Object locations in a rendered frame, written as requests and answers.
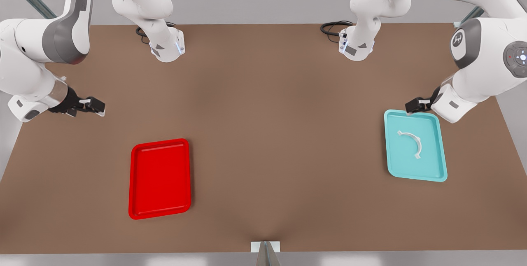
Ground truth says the red rectangular tray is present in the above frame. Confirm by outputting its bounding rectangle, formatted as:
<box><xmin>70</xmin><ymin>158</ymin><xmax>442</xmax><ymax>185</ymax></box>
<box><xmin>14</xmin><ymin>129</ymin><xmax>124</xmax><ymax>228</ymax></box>
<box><xmin>128</xmin><ymin>138</ymin><xmax>192</xmax><ymax>220</ymax></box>

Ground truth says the white curved pipe clamp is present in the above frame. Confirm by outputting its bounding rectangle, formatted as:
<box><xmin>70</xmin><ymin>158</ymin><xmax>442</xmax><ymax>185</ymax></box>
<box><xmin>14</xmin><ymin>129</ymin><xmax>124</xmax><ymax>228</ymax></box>
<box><xmin>397</xmin><ymin>131</ymin><xmax>423</xmax><ymax>159</ymax></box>

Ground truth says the teal rectangular tray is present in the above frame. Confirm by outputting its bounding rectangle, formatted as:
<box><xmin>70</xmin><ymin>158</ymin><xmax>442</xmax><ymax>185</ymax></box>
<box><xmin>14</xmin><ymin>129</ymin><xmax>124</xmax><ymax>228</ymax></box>
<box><xmin>384</xmin><ymin>110</ymin><xmax>448</xmax><ymax>182</ymax></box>

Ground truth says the black cable loop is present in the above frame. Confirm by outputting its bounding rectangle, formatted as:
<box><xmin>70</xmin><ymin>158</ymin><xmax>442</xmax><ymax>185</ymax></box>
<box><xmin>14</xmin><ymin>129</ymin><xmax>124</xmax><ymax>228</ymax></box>
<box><xmin>320</xmin><ymin>21</ymin><xmax>355</xmax><ymax>44</ymax></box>
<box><xmin>136</xmin><ymin>22</ymin><xmax>176</xmax><ymax>44</ymax></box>

